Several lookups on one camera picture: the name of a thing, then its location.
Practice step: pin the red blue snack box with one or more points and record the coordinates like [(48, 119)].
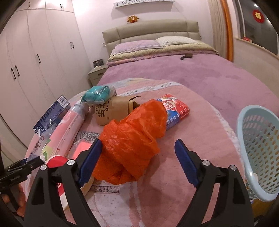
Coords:
[(176, 109)]

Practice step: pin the orange plush decoration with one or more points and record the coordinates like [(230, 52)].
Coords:
[(132, 19)]

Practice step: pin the dark blue barcode box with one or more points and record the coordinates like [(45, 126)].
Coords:
[(54, 114)]

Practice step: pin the dark framed window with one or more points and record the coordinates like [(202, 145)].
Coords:
[(255, 27)]

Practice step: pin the pink tube package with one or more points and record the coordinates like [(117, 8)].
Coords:
[(63, 136)]

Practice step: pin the pink quilted blanket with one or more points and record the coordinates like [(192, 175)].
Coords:
[(162, 194)]

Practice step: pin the red white round lid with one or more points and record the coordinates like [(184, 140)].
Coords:
[(55, 162)]

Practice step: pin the brown paper bag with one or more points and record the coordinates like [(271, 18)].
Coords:
[(116, 108)]

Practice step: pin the dark object on bed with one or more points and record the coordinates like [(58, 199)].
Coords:
[(186, 56)]

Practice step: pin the beige padded headboard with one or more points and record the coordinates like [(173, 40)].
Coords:
[(150, 30)]

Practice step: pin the purple pillow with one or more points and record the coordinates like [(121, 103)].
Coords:
[(133, 46)]

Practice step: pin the red round window sticker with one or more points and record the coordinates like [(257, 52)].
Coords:
[(258, 16)]

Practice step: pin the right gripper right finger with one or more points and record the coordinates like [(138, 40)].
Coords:
[(220, 199)]

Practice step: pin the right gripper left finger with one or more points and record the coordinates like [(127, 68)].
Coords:
[(44, 207)]

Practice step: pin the orange beige curtain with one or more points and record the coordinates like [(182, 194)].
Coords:
[(223, 40)]

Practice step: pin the white carved wall shelf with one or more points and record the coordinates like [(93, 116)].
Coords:
[(133, 2)]

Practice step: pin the light blue perforated basket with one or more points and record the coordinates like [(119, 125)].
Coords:
[(257, 133)]

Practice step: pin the white pillow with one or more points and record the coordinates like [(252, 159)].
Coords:
[(175, 40)]

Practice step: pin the orange plastic bag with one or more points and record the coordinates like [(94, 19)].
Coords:
[(130, 144)]

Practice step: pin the person's left hand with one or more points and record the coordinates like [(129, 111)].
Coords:
[(20, 200)]

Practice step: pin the teal item in wrapper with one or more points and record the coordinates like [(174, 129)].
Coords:
[(98, 95)]

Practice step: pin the small picture frame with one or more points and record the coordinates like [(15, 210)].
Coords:
[(98, 63)]

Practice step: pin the white wardrobe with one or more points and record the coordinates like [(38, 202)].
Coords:
[(42, 58)]

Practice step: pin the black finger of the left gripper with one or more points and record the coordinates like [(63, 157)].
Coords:
[(18, 171)]

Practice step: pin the beige nightstand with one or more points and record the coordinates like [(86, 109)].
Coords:
[(96, 74)]

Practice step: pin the clear plastic bottle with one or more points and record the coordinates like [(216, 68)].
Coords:
[(42, 141)]

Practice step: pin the purple covered bed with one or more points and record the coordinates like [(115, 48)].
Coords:
[(225, 86)]

